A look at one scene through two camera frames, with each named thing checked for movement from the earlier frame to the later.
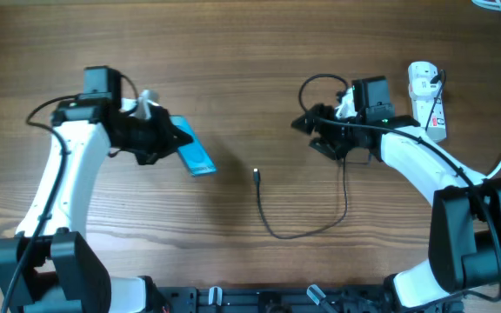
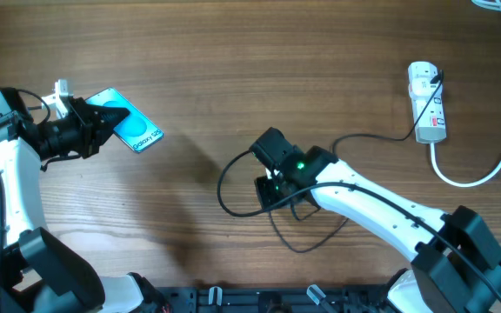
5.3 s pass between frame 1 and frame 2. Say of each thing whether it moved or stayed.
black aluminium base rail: stayed
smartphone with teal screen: moved
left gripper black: moved
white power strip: stayed
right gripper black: moved
